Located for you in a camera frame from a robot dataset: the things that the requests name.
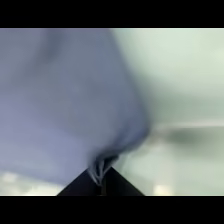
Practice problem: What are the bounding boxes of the blue shirt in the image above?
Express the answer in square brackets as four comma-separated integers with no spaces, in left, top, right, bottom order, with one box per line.
[0,27,151,188]

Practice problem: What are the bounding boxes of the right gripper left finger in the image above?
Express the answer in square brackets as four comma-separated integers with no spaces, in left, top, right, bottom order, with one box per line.
[56,168,102,197]

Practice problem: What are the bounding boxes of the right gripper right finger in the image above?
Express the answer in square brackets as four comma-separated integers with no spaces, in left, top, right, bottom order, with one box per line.
[101,165,146,197]

